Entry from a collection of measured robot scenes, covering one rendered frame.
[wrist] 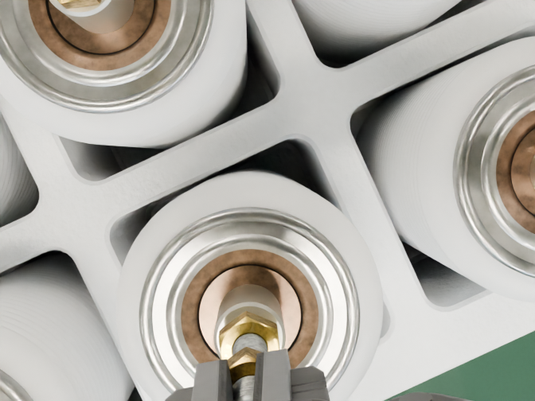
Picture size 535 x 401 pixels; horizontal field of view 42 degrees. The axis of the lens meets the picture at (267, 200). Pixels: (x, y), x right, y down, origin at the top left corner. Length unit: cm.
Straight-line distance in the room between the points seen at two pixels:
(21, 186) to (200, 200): 14
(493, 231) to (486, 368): 30
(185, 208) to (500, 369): 35
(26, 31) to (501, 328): 23
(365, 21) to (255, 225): 10
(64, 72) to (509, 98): 15
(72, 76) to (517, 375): 40
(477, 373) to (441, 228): 29
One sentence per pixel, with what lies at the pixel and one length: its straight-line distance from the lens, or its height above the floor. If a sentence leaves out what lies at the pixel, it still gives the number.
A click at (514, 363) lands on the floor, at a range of 55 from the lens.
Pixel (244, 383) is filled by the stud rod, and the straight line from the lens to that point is 16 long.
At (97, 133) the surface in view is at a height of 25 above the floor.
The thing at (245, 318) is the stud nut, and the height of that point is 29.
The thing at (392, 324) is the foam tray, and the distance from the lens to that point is 33.
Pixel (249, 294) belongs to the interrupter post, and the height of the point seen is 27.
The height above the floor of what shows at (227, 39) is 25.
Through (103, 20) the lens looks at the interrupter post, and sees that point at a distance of 23.
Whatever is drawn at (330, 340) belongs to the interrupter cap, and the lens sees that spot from 25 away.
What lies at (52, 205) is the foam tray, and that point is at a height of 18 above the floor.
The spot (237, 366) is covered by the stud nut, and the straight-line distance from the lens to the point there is 17.
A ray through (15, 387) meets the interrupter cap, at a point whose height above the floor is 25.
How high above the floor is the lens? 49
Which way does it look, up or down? 86 degrees down
